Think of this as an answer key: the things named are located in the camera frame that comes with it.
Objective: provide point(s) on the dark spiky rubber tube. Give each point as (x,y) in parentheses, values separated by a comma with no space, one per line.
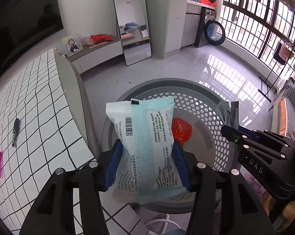
(15,131)

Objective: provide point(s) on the black wall television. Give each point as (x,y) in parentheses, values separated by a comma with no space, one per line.
(23,24)

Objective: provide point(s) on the red plastic bag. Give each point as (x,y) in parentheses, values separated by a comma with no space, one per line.
(181,130)

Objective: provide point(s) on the standing floor mirror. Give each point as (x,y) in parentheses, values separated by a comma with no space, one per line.
(133,30)

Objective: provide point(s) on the person's right hand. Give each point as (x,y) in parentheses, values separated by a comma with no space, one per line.
(288,211)

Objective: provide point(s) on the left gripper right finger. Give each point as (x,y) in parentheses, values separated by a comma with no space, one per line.
(199,178)

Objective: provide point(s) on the tall grey cabinet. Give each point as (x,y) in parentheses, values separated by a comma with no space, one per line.
(166,20)

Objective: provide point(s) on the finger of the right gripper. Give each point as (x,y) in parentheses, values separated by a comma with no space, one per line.
(249,133)
(238,134)

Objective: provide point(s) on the low grey tv cabinet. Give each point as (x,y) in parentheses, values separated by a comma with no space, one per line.
(91,57)

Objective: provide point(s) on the grey foil wrapper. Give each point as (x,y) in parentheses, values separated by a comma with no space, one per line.
(229,115)

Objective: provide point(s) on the framed child photo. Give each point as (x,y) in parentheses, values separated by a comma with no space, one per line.
(72,45)

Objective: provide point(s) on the front-load washing machine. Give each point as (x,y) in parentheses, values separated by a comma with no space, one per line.
(209,31)

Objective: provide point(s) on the white blue snack packet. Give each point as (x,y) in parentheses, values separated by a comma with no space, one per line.
(146,172)

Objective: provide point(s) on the purple fluffy rug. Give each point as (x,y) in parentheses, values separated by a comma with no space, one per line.
(251,187)

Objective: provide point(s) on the orange basin on counter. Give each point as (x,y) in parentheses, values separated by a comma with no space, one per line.
(209,2)

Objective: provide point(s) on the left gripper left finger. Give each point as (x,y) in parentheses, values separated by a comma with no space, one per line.
(53,211)

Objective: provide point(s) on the red bag on cabinet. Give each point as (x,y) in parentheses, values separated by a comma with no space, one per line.
(99,38)

